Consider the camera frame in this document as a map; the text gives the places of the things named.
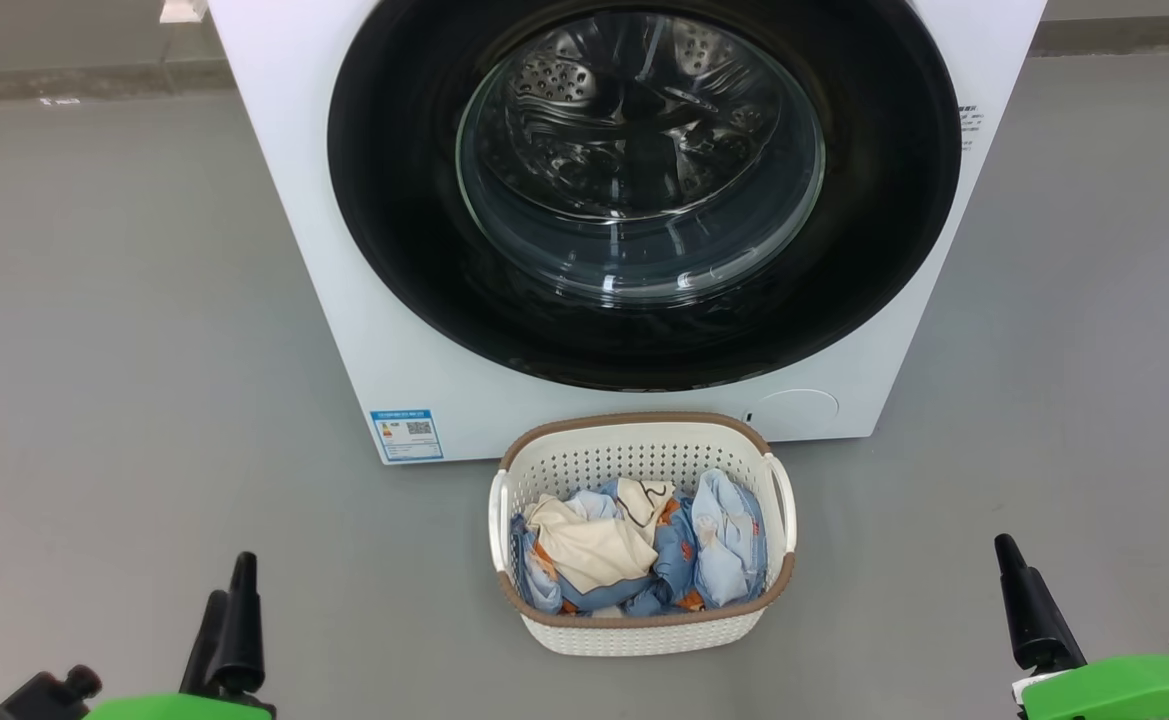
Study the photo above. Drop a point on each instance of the cream and blue garment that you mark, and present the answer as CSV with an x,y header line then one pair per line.
x,y
584,545

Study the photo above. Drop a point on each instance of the white front-load washing machine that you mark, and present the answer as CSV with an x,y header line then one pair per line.
x,y
294,150

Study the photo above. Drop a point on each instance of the black text instruction sticker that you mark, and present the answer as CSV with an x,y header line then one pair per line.
x,y
970,125

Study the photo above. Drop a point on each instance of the light blue patterned garment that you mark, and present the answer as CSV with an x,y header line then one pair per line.
x,y
729,540

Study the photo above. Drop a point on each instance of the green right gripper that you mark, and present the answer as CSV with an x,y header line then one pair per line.
x,y
1124,690

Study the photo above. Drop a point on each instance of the washing machine glass door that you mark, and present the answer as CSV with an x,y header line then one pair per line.
x,y
394,200

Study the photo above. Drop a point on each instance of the cream perforated laundry basket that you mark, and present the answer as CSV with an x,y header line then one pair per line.
x,y
644,450

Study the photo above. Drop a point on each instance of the round white filter cover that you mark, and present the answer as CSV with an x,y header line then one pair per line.
x,y
796,415

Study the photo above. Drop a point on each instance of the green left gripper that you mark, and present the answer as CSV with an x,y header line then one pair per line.
x,y
174,710

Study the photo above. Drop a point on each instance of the white box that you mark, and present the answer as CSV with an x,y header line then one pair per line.
x,y
182,10

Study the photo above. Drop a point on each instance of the blue energy label sticker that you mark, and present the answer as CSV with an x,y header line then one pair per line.
x,y
406,436

